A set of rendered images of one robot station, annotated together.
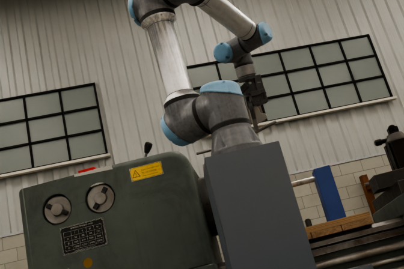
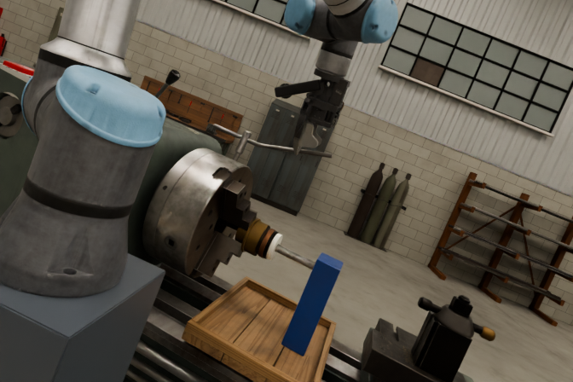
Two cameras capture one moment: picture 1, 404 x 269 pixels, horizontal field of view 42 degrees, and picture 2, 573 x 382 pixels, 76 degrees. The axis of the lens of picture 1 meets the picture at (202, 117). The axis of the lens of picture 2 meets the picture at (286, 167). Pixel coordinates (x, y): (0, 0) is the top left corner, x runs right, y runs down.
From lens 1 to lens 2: 1.25 m
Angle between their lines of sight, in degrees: 26
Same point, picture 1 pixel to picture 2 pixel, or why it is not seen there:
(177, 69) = not seen: outside the picture
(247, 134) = (55, 250)
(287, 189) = not seen: outside the picture
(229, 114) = (50, 177)
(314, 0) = (560, 12)
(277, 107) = (454, 82)
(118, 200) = (20, 135)
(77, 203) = not seen: outside the picture
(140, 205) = not seen: hidden behind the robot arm
